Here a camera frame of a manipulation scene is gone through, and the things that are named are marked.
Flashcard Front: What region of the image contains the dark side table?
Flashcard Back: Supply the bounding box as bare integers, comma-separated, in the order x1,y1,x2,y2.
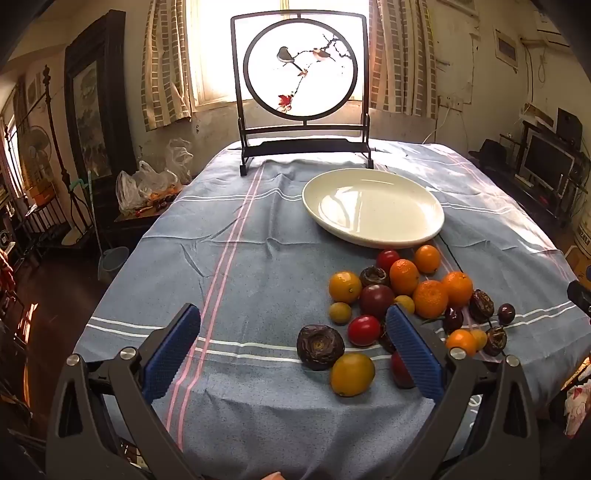
113,203,161,243

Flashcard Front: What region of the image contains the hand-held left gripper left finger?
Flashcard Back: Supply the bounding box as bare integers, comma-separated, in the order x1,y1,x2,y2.
45,303,204,480

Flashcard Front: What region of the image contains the blue striped tablecloth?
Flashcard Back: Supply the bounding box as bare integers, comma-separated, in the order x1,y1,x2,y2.
74,137,591,480

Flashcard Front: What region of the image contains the mop with green handle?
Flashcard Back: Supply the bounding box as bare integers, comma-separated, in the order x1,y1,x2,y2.
69,171,110,278

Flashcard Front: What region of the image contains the red floral cloth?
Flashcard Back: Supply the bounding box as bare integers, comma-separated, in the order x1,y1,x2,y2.
564,383,591,438

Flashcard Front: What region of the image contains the dark coat rack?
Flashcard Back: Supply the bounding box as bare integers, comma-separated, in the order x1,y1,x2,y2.
41,65,95,246

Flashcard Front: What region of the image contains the checked beige curtain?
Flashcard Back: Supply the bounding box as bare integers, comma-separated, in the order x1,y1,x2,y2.
141,0,193,133
369,0,438,120

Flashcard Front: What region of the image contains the clear plastic bag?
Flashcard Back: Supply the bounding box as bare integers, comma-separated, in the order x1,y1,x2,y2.
165,137,194,185

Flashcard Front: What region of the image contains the white paint bucket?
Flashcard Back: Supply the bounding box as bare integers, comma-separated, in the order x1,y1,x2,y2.
573,212,591,259

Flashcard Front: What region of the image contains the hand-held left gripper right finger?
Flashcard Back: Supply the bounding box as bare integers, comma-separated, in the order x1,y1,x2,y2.
385,304,541,480

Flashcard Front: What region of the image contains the black box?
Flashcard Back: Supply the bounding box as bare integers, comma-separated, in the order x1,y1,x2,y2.
556,108,583,148

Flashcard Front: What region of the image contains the silver framed television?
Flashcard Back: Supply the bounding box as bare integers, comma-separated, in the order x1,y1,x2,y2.
521,133,576,193

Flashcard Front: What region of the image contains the white plastic bag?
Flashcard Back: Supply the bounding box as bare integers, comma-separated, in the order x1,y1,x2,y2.
115,161,180,214

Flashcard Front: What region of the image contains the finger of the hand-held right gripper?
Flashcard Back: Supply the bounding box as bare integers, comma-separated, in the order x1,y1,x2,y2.
567,279,591,317

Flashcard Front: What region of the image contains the large dark brown wrinkled fruit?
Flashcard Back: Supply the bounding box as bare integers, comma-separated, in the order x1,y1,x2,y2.
297,324,345,371

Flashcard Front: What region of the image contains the orange mandarin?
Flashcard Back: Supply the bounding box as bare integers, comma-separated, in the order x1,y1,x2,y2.
389,259,420,296
412,280,449,319
413,244,441,274
445,329,477,357
442,271,474,308

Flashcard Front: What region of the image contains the television on black stand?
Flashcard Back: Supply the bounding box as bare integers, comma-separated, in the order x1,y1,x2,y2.
501,120,591,228

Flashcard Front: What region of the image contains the white oval plate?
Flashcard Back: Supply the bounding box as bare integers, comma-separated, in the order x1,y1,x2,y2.
302,168,445,249

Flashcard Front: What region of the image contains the large yellow citrus fruit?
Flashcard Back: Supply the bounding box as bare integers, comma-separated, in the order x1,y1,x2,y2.
330,353,376,398

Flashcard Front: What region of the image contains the yellow-orange mandarin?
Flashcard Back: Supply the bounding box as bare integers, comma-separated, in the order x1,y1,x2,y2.
329,271,363,304

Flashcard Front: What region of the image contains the black framed bird screen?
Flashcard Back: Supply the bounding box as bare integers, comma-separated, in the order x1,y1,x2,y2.
230,11,376,176

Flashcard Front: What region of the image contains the bright window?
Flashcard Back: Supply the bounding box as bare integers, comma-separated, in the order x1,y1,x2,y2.
185,0,376,108

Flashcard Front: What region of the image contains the grey bucket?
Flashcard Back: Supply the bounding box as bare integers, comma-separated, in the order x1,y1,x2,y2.
98,246,131,283

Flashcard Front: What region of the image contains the standing fan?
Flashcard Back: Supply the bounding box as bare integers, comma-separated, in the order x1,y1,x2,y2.
21,126,54,200

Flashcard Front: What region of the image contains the dark red plum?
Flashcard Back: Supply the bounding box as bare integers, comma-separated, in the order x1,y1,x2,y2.
390,351,416,389
359,284,395,319

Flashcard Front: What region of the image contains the black hat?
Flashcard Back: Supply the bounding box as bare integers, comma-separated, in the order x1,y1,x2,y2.
468,138,509,169

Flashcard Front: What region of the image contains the white air conditioner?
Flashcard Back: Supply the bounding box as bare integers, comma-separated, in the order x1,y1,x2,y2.
522,9,574,49

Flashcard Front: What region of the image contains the wall electrical panel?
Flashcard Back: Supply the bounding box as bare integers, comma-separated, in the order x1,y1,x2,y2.
495,28,519,71

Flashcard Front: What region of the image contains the dark framed wall picture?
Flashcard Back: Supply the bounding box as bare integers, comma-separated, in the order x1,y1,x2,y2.
64,10,139,182

